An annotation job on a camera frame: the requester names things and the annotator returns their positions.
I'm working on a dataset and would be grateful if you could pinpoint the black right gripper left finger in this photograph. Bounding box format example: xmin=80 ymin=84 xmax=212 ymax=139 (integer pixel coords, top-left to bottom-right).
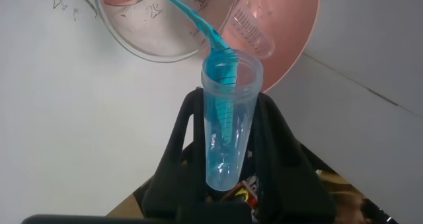
xmin=141 ymin=87 xmax=208 ymax=224

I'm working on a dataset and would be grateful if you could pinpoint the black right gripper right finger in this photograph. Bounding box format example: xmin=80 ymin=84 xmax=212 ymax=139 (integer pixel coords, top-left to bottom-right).
xmin=252 ymin=91 xmax=338 ymax=224

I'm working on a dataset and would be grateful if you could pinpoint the test tube with blue pigment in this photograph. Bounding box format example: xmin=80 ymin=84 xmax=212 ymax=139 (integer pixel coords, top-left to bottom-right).
xmin=148 ymin=0 xmax=265 ymax=192

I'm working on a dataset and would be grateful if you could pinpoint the test tube with red pigment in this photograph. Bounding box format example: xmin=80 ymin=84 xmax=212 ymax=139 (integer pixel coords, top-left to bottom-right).
xmin=229 ymin=5 xmax=276 ymax=60

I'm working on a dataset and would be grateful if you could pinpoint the clear glass beaker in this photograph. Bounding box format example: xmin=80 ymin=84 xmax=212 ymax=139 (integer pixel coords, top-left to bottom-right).
xmin=92 ymin=0 xmax=241 ymax=64

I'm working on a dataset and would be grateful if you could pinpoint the pink bowl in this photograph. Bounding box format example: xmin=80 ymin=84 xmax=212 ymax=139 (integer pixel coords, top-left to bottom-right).
xmin=201 ymin=0 xmax=321 ymax=93

